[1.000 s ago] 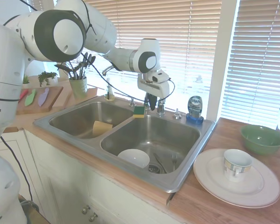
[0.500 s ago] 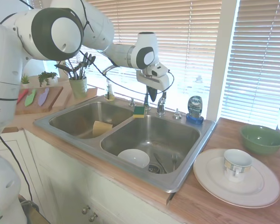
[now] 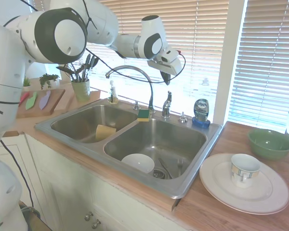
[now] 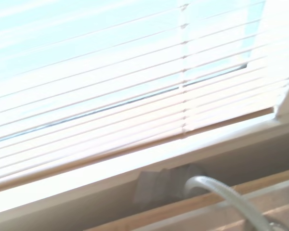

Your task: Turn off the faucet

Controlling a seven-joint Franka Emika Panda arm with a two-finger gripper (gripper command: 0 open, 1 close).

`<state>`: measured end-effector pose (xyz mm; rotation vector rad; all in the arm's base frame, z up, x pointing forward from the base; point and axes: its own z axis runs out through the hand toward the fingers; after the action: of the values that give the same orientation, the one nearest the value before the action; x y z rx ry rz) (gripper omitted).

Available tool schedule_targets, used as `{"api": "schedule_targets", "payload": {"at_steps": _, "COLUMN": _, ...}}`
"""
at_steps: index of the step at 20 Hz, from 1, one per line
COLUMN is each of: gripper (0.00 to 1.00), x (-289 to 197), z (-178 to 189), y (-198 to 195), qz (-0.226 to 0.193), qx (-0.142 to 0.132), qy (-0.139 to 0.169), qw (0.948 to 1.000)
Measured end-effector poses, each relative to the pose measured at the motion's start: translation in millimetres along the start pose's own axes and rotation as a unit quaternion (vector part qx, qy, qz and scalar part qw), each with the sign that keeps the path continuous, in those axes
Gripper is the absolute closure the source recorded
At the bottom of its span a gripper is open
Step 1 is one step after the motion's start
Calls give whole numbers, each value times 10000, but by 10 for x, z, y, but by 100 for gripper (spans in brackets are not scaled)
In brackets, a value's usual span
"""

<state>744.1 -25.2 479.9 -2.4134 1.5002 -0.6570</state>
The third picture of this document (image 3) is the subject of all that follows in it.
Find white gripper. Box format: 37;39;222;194
147;56;182;86

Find chrome gooseneck faucet spout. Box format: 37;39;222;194
105;65;156;114

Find yellow green scrub sponge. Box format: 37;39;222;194
137;108;152;122

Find blue dish soap bottle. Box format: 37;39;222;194
191;98;211;129

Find wide white window blinds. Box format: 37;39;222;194
85;0;229;118

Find clear soap dispenser bottle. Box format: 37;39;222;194
107;80;119;104

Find stainless steel double sink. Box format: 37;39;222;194
34;100;224;200

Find plain yellow sponge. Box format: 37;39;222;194
95;124;117;141

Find green utensil cup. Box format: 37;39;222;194
56;54;99;103

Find steel table knife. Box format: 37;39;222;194
158;157;173;180

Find white ceramic bowl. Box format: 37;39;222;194
121;153;155;174

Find tall white window blinds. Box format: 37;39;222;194
227;0;289;134

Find colourful knives on wooden board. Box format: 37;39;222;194
16;89;66;119

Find large white dinner plate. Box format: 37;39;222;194
199;153;289;216

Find small trailing plant white pot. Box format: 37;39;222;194
39;73;61;90

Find green ceramic bowl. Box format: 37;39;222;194
247;128;289;161

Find purple plastic knife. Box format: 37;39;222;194
39;90;52;111

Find white patterned mug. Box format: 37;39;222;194
230;154;262;188

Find green plastic knife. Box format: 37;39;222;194
25;91;39;111

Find small spiky succulent plant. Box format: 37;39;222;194
22;76;31;92

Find red plastic knife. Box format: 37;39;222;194
18;92;30;107

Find narrow white window blinds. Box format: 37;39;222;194
30;0;51;12

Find white kitchen cabinet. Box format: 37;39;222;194
0;131;174;231

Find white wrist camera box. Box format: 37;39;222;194
158;46;180;64

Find chrome faucet lever handle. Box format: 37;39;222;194
161;90;172;118

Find black camera cable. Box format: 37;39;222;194
20;0;186;85

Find black power cable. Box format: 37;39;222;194
0;139;35;208

